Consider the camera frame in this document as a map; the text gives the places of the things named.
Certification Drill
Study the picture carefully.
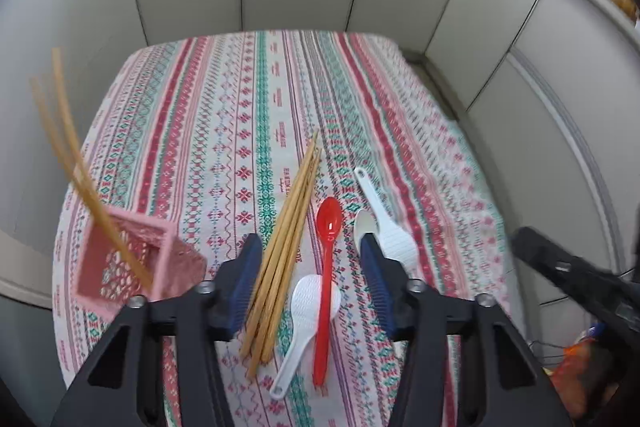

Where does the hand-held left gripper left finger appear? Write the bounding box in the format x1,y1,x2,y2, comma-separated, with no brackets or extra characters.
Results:
50,233,264,427

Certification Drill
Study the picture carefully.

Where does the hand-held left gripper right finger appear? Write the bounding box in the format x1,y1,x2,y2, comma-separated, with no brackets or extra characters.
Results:
359,232,573,427

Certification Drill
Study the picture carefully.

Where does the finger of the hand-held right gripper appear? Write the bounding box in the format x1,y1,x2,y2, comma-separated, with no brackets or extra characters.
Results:
510,227,576,279

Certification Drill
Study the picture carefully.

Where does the white plastic spoon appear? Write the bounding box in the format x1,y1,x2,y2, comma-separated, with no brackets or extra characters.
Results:
353,209,378,253

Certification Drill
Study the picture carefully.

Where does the bundle of wooden chopsticks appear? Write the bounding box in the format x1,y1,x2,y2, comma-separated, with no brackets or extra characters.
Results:
239,130,323,382

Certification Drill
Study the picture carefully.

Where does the pink plastic utensil basket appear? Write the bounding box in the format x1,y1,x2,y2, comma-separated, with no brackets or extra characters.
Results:
75,207,208,323

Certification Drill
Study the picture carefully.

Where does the red plastic spoon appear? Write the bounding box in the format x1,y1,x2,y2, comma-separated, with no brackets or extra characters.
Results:
312,197,345,389

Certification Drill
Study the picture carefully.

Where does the long bamboo chopstick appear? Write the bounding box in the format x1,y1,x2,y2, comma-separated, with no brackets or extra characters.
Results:
51,48,153,295
30,77,151,293

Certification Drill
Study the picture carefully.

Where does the patterned striped tablecloth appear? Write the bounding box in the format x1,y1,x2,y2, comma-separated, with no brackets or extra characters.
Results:
52,31,516,427

